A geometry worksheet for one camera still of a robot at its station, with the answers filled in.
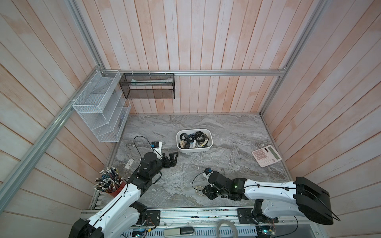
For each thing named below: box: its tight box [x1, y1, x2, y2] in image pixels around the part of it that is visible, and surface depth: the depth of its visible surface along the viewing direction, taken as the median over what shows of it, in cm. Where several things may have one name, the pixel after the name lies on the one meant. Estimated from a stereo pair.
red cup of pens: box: [93, 167, 127, 198], surface depth 71 cm
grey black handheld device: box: [163, 226, 195, 238], surface depth 70 cm
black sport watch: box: [178, 140, 191, 149], surface depth 98 cm
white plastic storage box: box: [176, 128, 214, 153], surface depth 100 cm
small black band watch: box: [179, 132, 190, 141], surface depth 105 cm
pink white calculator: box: [251, 144, 283, 168], surface depth 96 cm
